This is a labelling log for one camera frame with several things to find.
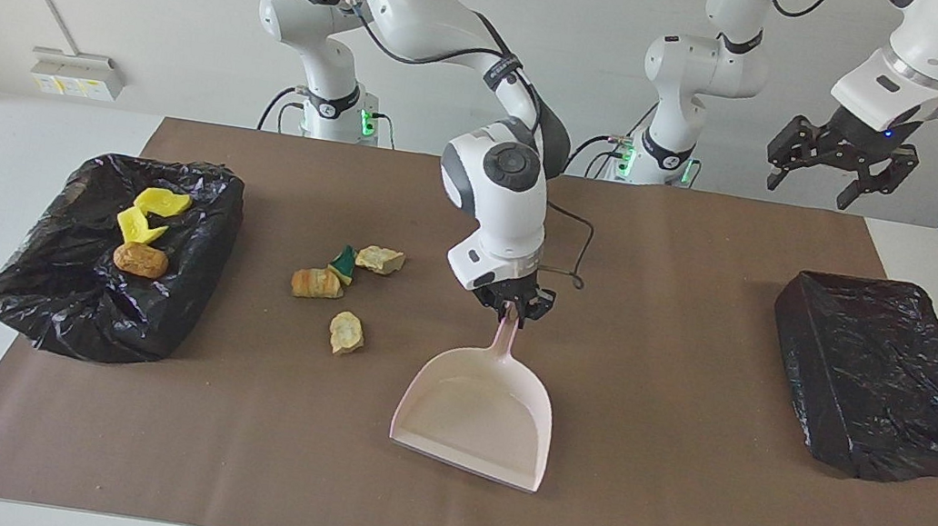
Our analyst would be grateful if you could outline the black right arm base cables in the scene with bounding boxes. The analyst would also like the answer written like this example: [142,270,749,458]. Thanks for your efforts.
[256,81,403,151]

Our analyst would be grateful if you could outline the bin with taut black bag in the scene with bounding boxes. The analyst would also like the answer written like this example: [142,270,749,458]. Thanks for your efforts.
[752,264,938,492]

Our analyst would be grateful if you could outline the pale beige sponge chunk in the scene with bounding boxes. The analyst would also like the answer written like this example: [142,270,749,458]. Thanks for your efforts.
[354,243,407,279]
[326,309,369,360]

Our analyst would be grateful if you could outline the pale pink plastic dustpan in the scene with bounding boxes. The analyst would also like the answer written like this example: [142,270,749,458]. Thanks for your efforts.
[384,292,569,494]

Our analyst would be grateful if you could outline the brown paper table mat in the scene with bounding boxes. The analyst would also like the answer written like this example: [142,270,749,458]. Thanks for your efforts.
[0,94,938,526]

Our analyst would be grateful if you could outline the green and yellow sponge piece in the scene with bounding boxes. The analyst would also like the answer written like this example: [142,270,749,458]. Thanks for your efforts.
[326,243,360,287]

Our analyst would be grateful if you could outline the orange striped sponge piece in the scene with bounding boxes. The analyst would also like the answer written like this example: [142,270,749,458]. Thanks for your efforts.
[289,264,346,303]

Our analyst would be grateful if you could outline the bin with crumpled black bag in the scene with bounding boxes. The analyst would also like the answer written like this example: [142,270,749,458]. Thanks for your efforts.
[0,134,250,381]

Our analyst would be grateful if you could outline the white wall socket box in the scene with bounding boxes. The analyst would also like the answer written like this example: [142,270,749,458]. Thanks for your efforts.
[27,46,129,104]

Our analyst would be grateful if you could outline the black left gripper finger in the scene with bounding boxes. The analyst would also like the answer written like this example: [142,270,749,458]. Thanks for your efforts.
[762,114,821,197]
[836,140,922,221]

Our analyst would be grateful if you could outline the brown potato-shaped sponge piece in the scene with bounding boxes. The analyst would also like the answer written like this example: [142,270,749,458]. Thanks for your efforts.
[111,239,172,281]

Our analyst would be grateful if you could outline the black left arm base cables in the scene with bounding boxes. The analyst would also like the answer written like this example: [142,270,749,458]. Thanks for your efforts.
[560,89,662,186]

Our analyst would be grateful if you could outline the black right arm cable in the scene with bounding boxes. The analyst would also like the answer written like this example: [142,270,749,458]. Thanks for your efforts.
[301,0,627,292]

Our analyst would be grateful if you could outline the black arm base cables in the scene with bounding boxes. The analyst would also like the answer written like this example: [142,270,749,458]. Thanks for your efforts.
[560,89,662,186]
[256,81,403,151]

